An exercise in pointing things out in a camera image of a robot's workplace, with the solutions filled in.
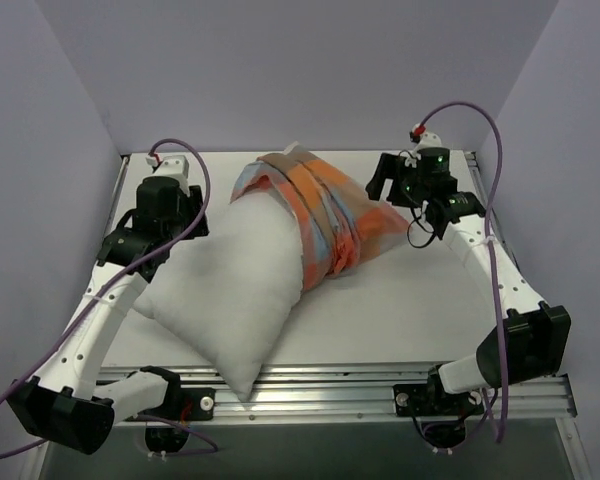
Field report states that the checkered orange blue pillowcase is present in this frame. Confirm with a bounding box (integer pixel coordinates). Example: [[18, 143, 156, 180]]
[[231, 143, 410, 291]]

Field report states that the white pillow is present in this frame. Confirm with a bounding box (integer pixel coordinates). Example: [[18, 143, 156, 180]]
[[134, 192, 303, 402]]

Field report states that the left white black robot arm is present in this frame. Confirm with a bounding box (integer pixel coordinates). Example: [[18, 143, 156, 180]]
[[6, 176, 209, 455]]

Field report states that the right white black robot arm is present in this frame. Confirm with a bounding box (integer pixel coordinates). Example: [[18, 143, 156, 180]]
[[365, 147, 571, 413]]

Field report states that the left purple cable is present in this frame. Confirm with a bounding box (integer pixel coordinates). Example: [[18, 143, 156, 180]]
[[0, 139, 219, 460]]

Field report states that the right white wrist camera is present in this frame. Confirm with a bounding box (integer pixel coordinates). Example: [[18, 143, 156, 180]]
[[409, 124, 442, 152]]

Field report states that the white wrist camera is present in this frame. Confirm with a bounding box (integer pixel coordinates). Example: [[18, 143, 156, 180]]
[[146, 153, 189, 192], [409, 124, 442, 152]]

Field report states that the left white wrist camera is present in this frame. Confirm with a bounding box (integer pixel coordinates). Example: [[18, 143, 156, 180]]
[[146, 153, 189, 192]]

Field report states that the right aluminium side rail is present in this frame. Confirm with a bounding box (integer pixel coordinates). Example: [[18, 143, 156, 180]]
[[463, 149, 536, 301]]

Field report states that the aluminium side rail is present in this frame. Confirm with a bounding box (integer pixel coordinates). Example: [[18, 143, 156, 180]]
[[94, 154, 131, 265], [463, 149, 536, 301]]

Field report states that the left aluminium side rail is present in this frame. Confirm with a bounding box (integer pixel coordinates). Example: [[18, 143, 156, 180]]
[[94, 154, 131, 265]]

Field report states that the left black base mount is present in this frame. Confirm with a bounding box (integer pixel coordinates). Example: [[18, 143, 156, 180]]
[[142, 388, 215, 454]]

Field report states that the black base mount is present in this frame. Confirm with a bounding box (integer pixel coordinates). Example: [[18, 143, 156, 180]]
[[142, 388, 215, 454], [392, 383, 485, 455]]

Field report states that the aluminium front rail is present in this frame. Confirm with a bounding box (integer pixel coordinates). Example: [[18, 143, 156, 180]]
[[94, 364, 579, 426]]

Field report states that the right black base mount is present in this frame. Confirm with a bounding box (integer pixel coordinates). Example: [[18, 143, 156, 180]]
[[392, 383, 485, 455]]

